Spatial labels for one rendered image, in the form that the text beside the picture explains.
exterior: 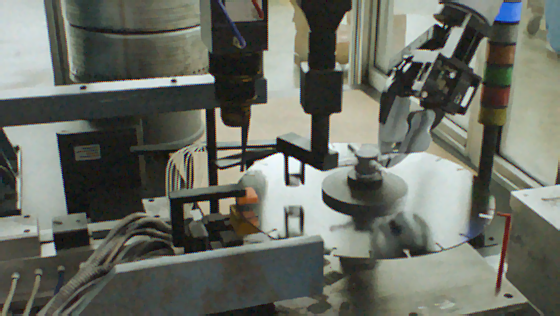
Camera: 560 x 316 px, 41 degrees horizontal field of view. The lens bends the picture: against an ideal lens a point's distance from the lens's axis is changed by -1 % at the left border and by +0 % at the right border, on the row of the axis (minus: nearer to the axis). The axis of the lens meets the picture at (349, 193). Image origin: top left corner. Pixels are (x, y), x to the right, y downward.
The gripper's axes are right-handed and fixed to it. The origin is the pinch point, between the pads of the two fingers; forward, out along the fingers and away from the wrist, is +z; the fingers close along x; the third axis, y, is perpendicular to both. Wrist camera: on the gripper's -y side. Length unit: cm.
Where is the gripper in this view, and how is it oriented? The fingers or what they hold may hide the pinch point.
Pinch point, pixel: (386, 157)
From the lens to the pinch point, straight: 96.4
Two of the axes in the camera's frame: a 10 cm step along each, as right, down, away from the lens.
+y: 3.7, 2.3, -9.0
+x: 8.2, 3.7, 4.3
